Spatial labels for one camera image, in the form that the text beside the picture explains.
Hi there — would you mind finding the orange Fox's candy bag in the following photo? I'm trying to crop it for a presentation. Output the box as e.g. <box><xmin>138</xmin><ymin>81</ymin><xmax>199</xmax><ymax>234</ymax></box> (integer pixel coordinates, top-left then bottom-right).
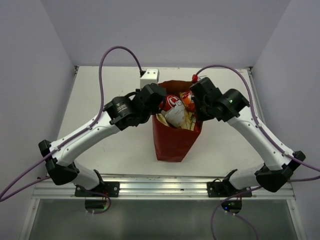
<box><xmin>179</xmin><ymin>90</ymin><xmax>196</xmax><ymax>113</ymax></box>

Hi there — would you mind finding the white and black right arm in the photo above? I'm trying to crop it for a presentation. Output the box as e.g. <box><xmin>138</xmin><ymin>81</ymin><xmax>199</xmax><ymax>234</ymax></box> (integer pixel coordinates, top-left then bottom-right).
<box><xmin>190</xmin><ymin>77</ymin><xmax>306</xmax><ymax>197</ymax></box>

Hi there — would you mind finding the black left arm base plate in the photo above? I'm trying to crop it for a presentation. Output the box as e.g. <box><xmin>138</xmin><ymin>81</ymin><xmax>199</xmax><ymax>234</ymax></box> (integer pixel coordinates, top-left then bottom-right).
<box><xmin>74</xmin><ymin>181</ymin><xmax>120</xmax><ymax>198</ymax></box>

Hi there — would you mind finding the brown kettle chips bag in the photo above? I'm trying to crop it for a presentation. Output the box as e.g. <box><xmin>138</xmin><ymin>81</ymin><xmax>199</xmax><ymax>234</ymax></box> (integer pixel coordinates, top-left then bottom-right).
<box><xmin>155</xmin><ymin>110</ymin><xmax>197</xmax><ymax>131</ymax></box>

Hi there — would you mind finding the red Kusuka cassava chips bag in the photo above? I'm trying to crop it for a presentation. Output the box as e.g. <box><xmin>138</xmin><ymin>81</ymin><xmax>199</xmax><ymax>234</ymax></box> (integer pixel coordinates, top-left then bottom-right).
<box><xmin>159</xmin><ymin>94</ymin><xmax>183</xmax><ymax>112</ymax></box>

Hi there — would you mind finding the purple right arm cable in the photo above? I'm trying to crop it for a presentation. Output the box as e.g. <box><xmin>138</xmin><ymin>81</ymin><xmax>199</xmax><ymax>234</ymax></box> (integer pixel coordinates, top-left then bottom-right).
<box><xmin>195</xmin><ymin>64</ymin><xmax>320</xmax><ymax>240</ymax></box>

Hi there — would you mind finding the aluminium table frame rail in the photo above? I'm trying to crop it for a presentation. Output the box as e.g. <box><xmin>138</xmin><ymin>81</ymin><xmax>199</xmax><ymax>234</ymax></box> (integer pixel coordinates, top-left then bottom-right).
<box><xmin>18</xmin><ymin>65</ymin><xmax>298</xmax><ymax>240</ymax></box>

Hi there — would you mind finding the cream cassava chips bag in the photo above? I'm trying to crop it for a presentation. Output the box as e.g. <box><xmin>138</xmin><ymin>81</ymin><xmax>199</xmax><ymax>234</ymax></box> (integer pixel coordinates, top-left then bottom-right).
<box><xmin>164</xmin><ymin>105</ymin><xmax>186</xmax><ymax>129</ymax></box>

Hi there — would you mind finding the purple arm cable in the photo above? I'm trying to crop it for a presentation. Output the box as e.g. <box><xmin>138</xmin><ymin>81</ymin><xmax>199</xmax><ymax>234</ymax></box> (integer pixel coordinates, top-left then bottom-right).
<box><xmin>0</xmin><ymin>46</ymin><xmax>145</xmax><ymax>202</ymax></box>
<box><xmin>195</xmin><ymin>64</ymin><xmax>320</xmax><ymax>240</ymax></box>

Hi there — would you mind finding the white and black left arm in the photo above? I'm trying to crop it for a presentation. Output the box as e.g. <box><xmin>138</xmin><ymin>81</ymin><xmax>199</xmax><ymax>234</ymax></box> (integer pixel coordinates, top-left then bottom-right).
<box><xmin>38</xmin><ymin>83</ymin><xmax>167</xmax><ymax>197</ymax></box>

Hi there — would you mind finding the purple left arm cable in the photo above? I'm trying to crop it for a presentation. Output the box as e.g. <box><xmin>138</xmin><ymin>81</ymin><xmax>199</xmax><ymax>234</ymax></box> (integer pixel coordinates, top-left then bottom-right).
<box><xmin>0</xmin><ymin>46</ymin><xmax>145</xmax><ymax>202</ymax></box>

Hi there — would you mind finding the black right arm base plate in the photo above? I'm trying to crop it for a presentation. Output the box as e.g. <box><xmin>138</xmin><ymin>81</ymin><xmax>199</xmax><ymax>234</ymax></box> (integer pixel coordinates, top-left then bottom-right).
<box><xmin>206</xmin><ymin>178</ymin><xmax>252</xmax><ymax>198</ymax></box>

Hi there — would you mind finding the red paper bag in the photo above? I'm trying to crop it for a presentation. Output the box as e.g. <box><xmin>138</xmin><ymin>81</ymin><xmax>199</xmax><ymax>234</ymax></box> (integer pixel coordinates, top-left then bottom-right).
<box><xmin>152</xmin><ymin>80</ymin><xmax>202</xmax><ymax>162</ymax></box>

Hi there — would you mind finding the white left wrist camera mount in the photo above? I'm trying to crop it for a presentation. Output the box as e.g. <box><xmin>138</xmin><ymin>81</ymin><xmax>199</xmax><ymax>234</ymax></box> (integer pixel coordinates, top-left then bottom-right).
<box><xmin>140</xmin><ymin>68</ymin><xmax>160</xmax><ymax>89</ymax></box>

